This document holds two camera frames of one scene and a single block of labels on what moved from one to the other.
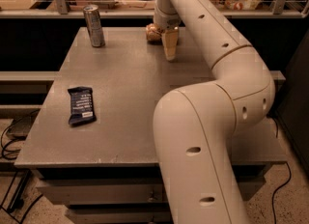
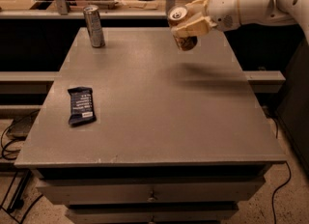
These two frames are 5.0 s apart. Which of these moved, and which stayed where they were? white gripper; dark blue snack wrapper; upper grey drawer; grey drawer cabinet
Moved: white gripper
Stayed: upper grey drawer; grey drawer cabinet; dark blue snack wrapper
